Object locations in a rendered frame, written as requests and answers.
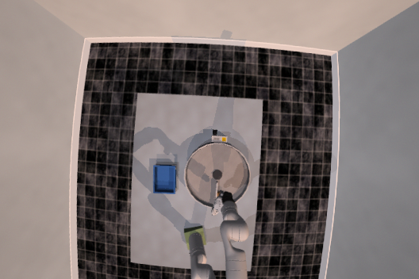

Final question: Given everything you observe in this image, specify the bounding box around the blue open crate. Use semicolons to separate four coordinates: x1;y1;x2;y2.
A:
153;164;177;194

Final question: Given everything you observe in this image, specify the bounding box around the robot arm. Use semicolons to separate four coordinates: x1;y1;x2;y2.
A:
189;207;249;279

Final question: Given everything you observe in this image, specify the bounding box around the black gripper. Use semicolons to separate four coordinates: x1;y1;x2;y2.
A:
211;190;237;215

